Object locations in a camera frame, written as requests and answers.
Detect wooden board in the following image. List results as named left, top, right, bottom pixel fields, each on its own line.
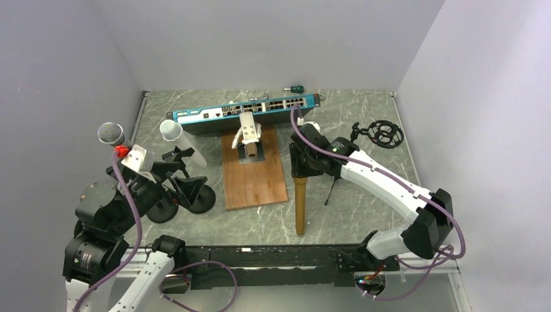
left=222, top=126, right=288, bottom=211

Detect blue network switch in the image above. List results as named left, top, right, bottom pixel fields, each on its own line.
left=166, top=93, right=325, bottom=136

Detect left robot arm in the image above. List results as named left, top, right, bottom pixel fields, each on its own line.
left=63, top=161, right=201, bottom=287

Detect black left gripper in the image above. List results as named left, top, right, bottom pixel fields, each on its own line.
left=110, top=161, right=207, bottom=235

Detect white microphone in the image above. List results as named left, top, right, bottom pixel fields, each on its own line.
left=159, top=120, right=207, bottom=168

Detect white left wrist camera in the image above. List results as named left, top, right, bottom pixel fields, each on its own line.
left=114, top=144, right=155, bottom=173

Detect glitter mesh-head microphone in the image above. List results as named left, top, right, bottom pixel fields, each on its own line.
left=97, top=122, right=132, bottom=149

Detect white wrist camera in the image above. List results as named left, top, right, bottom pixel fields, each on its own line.
left=114, top=144, right=155, bottom=173
left=305, top=122, right=321, bottom=132

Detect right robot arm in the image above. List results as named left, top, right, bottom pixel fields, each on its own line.
left=290, top=123, right=454, bottom=270

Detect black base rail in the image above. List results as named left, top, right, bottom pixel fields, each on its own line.
left=169, top=244, right=400, bottom=290

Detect black round-base stand with clip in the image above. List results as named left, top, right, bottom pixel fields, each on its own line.
left=162, top=147, right=216, bottom=215

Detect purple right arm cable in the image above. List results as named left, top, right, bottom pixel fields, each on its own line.
left=289, top=104, right=467, bottom=302

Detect green-handled screwdriver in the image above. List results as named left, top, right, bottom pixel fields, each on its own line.
left=283, top=85, right=305, bottom=94

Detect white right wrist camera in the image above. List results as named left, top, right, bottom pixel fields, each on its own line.
left=305, top=122, right=321, bottom=132

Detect black tripod shock-mount stand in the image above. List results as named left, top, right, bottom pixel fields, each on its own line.
left=324, top=120, right=405, bottom=206

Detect gold microphone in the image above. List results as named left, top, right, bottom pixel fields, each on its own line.
left=293, top=177, right=307, bottom=236

